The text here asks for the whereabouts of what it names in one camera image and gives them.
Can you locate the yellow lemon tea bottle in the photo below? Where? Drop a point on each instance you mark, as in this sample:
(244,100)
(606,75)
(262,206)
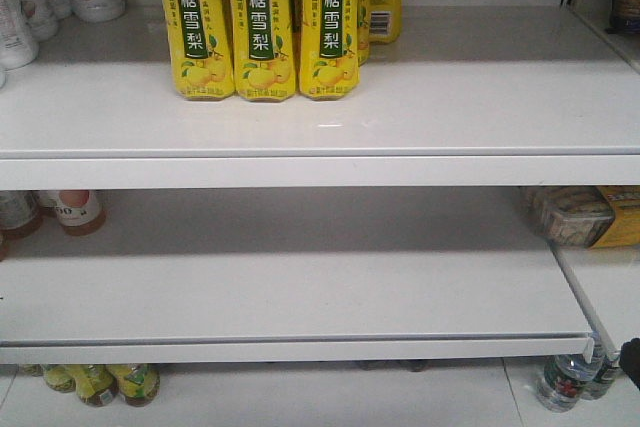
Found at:
(94,385)
(138,383)

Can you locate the white metal store shelving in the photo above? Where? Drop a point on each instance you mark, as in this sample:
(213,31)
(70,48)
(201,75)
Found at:
(382,225)

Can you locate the yellow snack box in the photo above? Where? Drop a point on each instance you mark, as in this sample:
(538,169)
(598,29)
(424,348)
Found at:
(623,230)

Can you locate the clear plastic snack box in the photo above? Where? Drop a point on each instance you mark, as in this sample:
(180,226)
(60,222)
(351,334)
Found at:
(567,215)

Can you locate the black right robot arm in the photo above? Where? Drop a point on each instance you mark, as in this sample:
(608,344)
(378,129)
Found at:
(629,360)

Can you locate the clear water bottle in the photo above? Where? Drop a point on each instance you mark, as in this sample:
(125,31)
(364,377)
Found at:
(604,378)
(563,379)

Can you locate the orange C100 juice bottle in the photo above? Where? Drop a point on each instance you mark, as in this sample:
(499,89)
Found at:
(79,212)
(20,214)

